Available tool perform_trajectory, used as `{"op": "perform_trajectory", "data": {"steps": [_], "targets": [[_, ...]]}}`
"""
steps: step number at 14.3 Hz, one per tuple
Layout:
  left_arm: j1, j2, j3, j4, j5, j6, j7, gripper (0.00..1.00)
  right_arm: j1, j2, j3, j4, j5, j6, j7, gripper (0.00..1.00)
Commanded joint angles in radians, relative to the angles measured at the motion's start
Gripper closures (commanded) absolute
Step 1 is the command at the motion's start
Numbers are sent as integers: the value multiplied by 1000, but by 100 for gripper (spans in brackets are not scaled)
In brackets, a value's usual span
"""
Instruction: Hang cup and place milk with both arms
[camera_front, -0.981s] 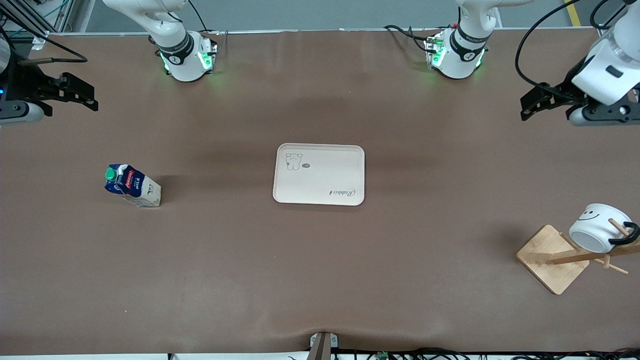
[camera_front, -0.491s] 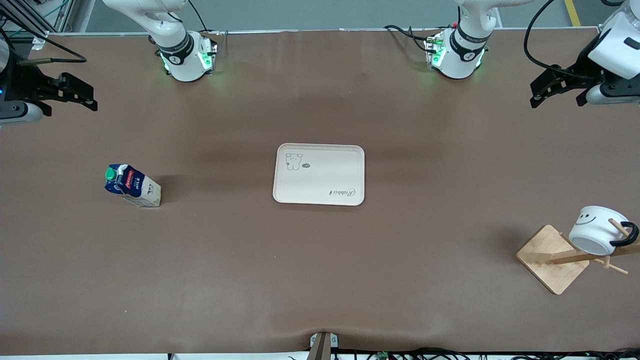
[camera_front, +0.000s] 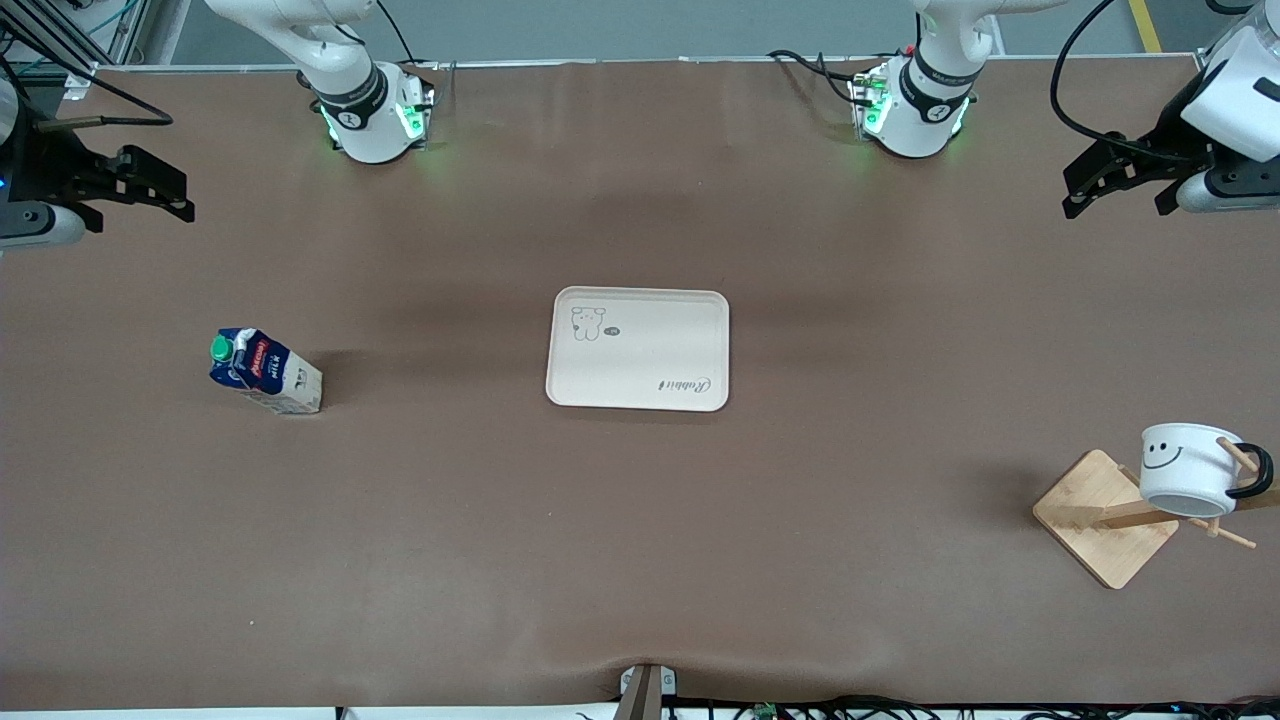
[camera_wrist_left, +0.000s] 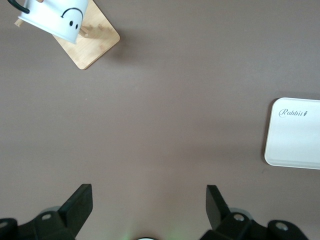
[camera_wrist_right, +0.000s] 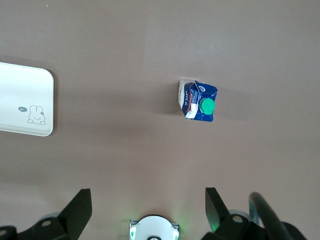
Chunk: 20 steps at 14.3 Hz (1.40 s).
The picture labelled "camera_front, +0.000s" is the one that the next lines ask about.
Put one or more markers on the cream rabbit print tray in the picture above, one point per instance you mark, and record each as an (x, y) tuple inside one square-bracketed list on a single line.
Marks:
[(650, 350)]

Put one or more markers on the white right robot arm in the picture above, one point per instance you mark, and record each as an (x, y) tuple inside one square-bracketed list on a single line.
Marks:
[(360, 110)]

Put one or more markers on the brown table cover mat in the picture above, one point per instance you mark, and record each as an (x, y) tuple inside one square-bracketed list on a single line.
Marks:
[(640, 550)]

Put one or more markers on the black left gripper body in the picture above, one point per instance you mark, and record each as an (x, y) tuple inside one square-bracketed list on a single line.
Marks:
[(1176, 142)]

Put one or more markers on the wooden cup rack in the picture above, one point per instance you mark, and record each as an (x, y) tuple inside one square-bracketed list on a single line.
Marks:
[(1090, 520)]

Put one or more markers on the blue white milk carton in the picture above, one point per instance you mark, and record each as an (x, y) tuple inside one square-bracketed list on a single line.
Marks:
[(270, 375)]

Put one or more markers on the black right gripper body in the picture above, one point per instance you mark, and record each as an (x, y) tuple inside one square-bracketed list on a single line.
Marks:
[(42, 166)]

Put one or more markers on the metal table edge bracket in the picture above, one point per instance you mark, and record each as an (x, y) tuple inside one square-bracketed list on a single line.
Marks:
[(647, 692)]

